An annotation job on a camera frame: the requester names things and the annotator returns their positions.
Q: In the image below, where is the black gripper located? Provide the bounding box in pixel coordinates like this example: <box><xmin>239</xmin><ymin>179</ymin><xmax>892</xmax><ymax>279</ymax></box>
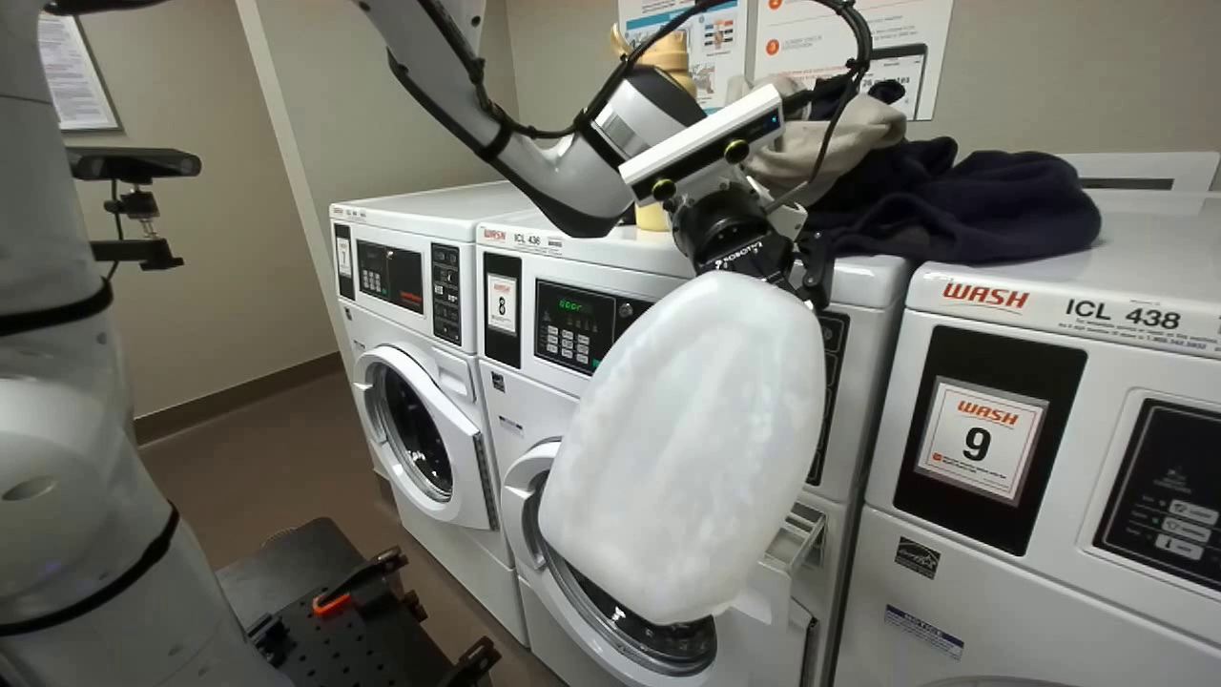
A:
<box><xmin>669</xmin><ymin>179</ymin><xmax>832</xmax><ymax>314</ymax></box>

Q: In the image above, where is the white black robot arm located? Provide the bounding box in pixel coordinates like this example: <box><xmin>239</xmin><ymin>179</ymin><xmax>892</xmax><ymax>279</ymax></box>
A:
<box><xmin>0</xmin><ymin>0</ymin><xmax>797</xmax><ymax>687</ymax></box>

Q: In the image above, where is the middle washing machine number 8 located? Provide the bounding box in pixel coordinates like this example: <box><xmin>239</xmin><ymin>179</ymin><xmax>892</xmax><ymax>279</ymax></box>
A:
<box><xmin>477</xmin><ymin>206</ymin><xmax>910</xmax><ymax>687</ymax></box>

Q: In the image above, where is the white detergent tray drawer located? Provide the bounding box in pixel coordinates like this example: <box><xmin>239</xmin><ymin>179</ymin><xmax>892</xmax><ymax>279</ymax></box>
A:
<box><xmin>758</xmin><ymin>503</ymin><xmax>826</xmax><ymax>599</ymax></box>

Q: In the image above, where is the washing machine number 9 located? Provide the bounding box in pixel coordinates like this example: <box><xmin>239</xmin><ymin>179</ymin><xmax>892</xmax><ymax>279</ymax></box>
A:
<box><xmin>832</xmin><ymin>167</ymin><xmax>1221</xmax><ymax>687</ymax></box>

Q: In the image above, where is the far washing machine open door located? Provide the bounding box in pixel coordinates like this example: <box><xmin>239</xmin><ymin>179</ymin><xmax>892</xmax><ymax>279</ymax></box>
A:
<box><xmin>327</xmin><ymin>185</ymin><xmax>526</xmax><ymax>643</ymax></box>

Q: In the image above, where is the dark navy cloth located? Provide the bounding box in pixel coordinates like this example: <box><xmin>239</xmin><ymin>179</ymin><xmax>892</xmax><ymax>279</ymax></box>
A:
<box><xmin>808</xmin><ymin>137</ymin><xmax>1103</xmax><ymax>268</ymax></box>

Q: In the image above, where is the beige crumpled cloth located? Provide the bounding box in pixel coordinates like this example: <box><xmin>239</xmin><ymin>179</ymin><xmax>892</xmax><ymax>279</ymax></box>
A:
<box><xmin>744</xmin><ymin>95</ymin><xmax>910</xmax><ymax>206</ymax></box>

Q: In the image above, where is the laundry info poster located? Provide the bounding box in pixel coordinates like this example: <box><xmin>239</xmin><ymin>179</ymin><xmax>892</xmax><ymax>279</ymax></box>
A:
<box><xmin>617</xmin><ymin>0</ymin><xmax>748</xmax><ymax>112</ymax></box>

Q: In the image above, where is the wash instruction poster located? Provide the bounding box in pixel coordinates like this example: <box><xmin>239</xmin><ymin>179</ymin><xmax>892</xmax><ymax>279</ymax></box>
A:
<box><xmin>757</xmin><ymin>0</ymin><xmax>961</xmax><ymax>125</ymax></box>

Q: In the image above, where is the yellow water bottle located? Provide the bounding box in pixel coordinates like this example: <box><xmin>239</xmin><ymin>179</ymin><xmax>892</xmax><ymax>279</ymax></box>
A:
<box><xmin>599</xmin><ymin>34</ymin><xmax>702</xmax><ymax>160</ymax></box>

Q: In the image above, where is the black cart with red clamp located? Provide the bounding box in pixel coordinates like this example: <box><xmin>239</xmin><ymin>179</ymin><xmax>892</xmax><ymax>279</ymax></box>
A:
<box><xmin>219</xmin><ymin>518</ymin><xmax>499</xmax><ymax>687</ymax></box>

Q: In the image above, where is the black cable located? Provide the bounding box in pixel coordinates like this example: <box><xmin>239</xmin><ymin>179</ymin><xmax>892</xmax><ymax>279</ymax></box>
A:
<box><xmin>509</xmin><ymin>0</ymin><xmax>883</xmax><ymax>196</ymax></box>

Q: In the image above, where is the black camera on stand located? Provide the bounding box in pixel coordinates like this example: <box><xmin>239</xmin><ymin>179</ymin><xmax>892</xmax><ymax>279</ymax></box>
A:
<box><xmin>68</xmin><ymin>145</ymin><xmax>204</xmax><ymax>271</ymax></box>

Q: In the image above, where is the framed wall notice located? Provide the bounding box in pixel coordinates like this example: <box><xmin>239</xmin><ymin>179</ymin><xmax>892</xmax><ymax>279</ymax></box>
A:
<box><xmin>40</xmin><ymin>10</ymin><xmax>117</xmax><ymax>135</ymax></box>

